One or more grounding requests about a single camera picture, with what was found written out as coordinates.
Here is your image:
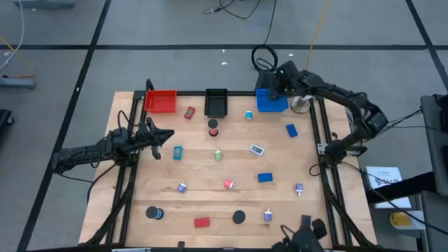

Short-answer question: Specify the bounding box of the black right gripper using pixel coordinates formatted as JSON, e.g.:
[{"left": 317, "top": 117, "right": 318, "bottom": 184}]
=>
[{"left": 267, "top": 71, "right": 291, "bottom": 102}]

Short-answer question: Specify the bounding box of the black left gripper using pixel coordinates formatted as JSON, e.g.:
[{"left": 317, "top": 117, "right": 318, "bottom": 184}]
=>
[{"left": 122, "top": 116, "right": 175, "bottom": 160}]

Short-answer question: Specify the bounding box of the hourglass with red sand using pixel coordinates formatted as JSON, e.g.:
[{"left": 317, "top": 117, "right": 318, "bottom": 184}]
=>
[{"left": 207, "top": 118, "right": 220, "bottom": 137}]

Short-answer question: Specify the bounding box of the hourglass with blue sand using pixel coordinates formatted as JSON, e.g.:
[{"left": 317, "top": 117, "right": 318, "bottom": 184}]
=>
[{"left": 145, "top": 205, "right": 165, "bottom": 221}]

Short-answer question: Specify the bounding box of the red rectangular box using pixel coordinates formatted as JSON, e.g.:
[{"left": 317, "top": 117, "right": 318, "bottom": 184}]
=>
[{"left": 193, "top": 216, "right": 211, "bottom": 229}]

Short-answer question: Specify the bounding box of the blue plastic basket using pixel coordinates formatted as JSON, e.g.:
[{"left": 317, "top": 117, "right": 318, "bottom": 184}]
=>
[{"left": 255, "top": 88, "right": 289, "bottom": 113}]

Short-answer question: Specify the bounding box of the black keyboard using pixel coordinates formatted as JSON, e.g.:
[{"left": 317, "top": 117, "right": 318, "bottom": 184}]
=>
[{"left": 254, "top": 68, "right": 281, "bottom": 92}]

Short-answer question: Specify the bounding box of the white bulb on metal stand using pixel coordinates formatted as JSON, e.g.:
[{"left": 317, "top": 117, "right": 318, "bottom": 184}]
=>
[{"left": 290, "top": 94, "right": 312, "bottom": 115}]

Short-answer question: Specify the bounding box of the red plastic basket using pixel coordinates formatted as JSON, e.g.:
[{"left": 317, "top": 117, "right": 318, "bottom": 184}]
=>
[{"left": 144, "top": 89, "right": 178, "bottom": 114}]

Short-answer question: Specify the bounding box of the black plastic basket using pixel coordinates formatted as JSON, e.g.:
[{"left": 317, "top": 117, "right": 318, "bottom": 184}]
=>
[{"left": 204, "top": 88, "right": 229, "bottom": 118}]

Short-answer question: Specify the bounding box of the white printed booklet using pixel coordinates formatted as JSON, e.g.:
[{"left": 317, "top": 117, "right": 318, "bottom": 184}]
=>
[{"left": 364, "top": 166, "right": 413, "bottom": 210}]

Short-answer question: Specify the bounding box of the grey metal stand foot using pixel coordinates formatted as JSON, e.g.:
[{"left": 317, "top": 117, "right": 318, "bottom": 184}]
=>
[
  {"left": 12, "top": 0, "right": 76, "bottom": 10},
  {"left": 0, "top": 75, "right": 37, "bottom": 90}
]

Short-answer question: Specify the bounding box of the black desk edge bar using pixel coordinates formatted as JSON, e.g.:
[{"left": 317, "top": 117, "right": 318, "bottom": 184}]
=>
[{"left": 365, "top": 171, "right": 437, "bottom": 204}]

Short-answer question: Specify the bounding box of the black chair caster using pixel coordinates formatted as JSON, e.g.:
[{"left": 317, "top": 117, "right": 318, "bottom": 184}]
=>
[{"left": 0, "top": 108, "right": 15, "bottom": 127}]

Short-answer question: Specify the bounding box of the dark grey cabinet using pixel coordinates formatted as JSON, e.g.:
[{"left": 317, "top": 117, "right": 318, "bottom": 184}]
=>
[{"left": 419, "top": 93, "right": 448, "bottom": 197}]

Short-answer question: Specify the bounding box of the black coiled floor cable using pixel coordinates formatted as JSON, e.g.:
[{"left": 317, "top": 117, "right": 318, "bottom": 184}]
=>
[{"left": 251, "top": 0, "right": 279, "bottom": 73}]

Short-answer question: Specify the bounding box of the black aluminium table frame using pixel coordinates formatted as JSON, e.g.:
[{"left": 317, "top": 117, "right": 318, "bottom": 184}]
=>
[{"left": 78, "top": 78, "right": 378, "bottom": 252}]

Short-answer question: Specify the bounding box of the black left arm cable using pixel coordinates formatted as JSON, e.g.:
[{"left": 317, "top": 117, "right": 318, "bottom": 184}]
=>
[{"left": 86, "top": 162, "right": 118, "bottom": 206}]

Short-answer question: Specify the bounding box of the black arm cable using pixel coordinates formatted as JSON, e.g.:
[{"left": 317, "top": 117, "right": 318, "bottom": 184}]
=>
[
  {"left": 309, "top": 161, "right": 448, "bottom": 236},
  {"left": 86, "top": 162, "right": 118, "bottom": 206}
]

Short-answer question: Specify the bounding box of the thin black floor cable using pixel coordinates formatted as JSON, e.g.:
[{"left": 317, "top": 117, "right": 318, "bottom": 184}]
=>
[{"left": 204, "top": 0, "right": 262, "bottom": 20}]

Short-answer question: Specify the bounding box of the thin yellow floor cable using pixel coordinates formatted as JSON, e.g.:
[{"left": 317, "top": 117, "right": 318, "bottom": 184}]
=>
[{"left": 0, "top": 34, "right": 36, "bottom": 78}]

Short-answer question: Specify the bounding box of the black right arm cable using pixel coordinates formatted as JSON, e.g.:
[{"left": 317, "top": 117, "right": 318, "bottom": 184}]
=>
[{"left": 309, "top": 161, "right": 448, "bottom": 236}]

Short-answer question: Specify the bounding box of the white floor cable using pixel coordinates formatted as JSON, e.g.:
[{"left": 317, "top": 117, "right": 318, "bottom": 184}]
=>
[{"left": 0, "top": 0, "right": 26, "bottom": 71}]

